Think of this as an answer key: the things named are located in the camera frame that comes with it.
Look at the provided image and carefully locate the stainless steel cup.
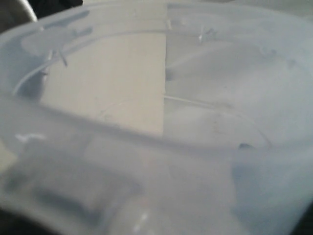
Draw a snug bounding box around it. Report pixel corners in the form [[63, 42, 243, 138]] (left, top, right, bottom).
[[0, 0, 38, 33]]

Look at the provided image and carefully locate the clear plastic measuring beaker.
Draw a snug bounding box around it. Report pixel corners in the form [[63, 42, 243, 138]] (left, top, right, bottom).
[[0, 0, 313, 235]]

